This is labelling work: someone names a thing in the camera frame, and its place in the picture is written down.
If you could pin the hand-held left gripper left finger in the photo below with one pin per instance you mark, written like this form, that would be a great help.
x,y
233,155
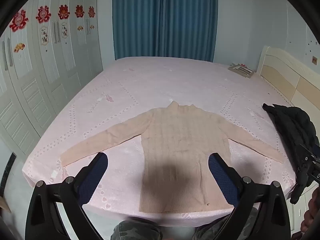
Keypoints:
x,y
93,177

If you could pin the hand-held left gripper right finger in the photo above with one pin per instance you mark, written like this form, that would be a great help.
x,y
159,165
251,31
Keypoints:
x,y
222,177

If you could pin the beige ribbed knit sweater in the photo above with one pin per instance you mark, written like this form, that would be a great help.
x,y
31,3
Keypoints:
x,y
175,142

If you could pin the person's right hand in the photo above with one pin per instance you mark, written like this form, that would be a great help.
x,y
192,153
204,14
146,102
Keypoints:
x,y
312,220

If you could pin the black jacket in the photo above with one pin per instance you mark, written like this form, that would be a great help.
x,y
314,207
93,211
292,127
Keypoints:
x,y
292,130

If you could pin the person's right leg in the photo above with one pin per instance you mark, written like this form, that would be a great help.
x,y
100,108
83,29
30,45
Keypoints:
x,y
212,230

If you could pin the person's leg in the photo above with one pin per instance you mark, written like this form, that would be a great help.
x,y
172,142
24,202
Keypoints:
x,y
135,231
212,230

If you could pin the person's left leg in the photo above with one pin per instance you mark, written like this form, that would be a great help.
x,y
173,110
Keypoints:
x,y
135,231

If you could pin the cream wooden headboard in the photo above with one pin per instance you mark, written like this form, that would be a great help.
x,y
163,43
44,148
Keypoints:
x,y
287,80

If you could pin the brown cardboard piece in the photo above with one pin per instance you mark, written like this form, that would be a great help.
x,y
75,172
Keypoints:
x,y
3,204

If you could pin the bed with pink bedspread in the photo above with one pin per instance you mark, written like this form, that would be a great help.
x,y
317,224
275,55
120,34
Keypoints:
x,y
175,85

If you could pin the white wardrobe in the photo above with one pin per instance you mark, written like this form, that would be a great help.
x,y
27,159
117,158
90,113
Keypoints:
x,y
37,85

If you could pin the floral panel sticker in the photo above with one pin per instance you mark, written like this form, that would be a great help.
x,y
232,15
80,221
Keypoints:
x,y
64,30
45,35

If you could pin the red paper-cut decoration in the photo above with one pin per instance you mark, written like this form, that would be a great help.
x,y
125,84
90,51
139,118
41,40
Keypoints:
x,y
18,20
63,11
43,14
79,11
91,11

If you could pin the blue curtain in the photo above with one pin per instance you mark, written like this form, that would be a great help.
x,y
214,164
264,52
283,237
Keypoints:
x,y
162,17

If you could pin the wall switch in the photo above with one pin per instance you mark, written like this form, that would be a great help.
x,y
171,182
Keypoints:
x,y
314,60

